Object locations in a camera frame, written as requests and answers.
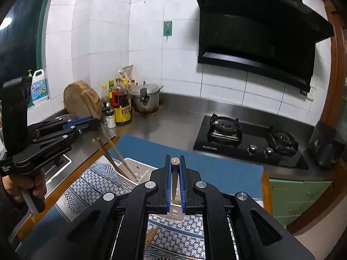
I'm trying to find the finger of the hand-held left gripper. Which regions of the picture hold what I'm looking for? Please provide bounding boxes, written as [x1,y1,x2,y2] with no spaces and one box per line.
[12,129,82,174]
[35,116,101,134]

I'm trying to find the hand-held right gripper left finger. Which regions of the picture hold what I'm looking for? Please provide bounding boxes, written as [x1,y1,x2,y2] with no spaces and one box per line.
[27,155,173,260]

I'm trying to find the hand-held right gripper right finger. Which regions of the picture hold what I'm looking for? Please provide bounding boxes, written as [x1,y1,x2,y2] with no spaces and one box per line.
[180,155,320,260]

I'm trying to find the wooden chopstick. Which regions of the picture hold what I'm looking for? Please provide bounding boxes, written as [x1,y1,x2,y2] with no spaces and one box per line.
[88,104,137,182]
[171,157,182,205]
[98,138,131,180]
[92,139,128,179]

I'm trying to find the white plastic utensil holder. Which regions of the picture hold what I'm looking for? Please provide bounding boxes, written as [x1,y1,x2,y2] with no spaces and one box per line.
[108,157,190,223]

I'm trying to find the row of wooden chopsticks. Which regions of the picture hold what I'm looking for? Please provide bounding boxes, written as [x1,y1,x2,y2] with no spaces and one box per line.
[145,226,161,253]

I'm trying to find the person's left hand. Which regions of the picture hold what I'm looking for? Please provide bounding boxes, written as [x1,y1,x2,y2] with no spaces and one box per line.
[1,171,47,203]

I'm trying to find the round wooden chopping board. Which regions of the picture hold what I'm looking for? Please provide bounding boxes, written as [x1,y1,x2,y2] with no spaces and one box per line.
[63,81,102,120]

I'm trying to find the blue white detergent jug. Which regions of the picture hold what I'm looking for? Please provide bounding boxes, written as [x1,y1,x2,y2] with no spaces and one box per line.
[28,69,49,106]

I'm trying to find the white salt shaker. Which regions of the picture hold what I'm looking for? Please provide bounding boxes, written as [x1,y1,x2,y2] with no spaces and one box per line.
[105,109,117,128]

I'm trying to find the blue patterned mat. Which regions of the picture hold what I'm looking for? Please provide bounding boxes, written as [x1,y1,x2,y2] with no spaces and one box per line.
[15,134,265,260]

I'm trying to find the large soy sauce bottle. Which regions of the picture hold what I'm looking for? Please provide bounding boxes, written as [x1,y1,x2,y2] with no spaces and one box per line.
[112,78,132,125]

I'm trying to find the clear plastic bag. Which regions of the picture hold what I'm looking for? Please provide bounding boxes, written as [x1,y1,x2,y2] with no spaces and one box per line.
[119,65,134,83]

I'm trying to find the black gas stove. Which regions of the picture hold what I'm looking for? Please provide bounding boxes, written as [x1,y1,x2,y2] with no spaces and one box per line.
[193,114,309,171]

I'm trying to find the steel pressure cooker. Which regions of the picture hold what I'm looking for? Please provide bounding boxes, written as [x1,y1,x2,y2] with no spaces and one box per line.
[131,81,164,114]

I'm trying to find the green framed window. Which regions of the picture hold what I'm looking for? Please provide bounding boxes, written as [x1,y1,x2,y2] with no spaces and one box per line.
[0,0,59,93]

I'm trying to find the black bag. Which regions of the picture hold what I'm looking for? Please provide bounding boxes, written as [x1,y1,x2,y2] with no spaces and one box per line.
[308,120,345,169]

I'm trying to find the black range hood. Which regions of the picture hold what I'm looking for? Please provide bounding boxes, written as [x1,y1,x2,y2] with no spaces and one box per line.
[191,0,334,94]

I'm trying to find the white wall socket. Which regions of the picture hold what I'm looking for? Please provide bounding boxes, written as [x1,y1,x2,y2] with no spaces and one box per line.
[300,85,316,101]

